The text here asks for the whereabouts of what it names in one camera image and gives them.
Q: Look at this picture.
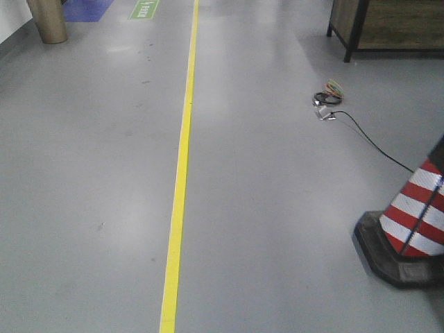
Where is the coiled colourful cable bundle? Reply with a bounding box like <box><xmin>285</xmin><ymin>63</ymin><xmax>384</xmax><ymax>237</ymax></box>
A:
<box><xmin>312</xmin><ymin>78</ymin><xmax>344</xmax><ymax>107</ymax></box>

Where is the brown cardboard tube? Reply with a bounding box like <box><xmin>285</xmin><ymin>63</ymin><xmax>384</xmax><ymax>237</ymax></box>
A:
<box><xmin>26</xmin><ymin>0</ymin><xmax>68</xmax><ymax>44</ymax></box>

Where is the small white floor connector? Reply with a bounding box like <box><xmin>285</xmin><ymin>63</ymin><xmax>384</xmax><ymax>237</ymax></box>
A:
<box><xmin>314</xmin><ymin>106</ymin><xmax>336</xmax><ymax>121</ymax></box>

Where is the green floor safety sign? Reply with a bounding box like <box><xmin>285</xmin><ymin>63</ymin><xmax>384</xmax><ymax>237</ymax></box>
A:
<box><xmin>129</xmin><ymin>0</ymin><xmax>160</xmax><ymax>20</ymax></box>

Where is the red white traffic cone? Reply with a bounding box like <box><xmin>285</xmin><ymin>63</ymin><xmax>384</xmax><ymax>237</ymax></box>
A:
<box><xmin>354</xmin><ymin>141</ymin><xmax>443</xmax><ymax>289</ymax></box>

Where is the wooden black-framed cabinet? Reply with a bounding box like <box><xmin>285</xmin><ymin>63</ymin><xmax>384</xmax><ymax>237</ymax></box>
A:
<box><xmin>326</xmin><ymin>0</ymin><xmax>443</xmax><ymax>62</ymax></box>

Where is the blue floor mat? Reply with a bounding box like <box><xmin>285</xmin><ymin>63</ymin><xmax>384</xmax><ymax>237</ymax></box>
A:
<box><xmin>62</xmin><ymin>0</ymin><xmax>114</xmax><ymax>22</ymax></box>

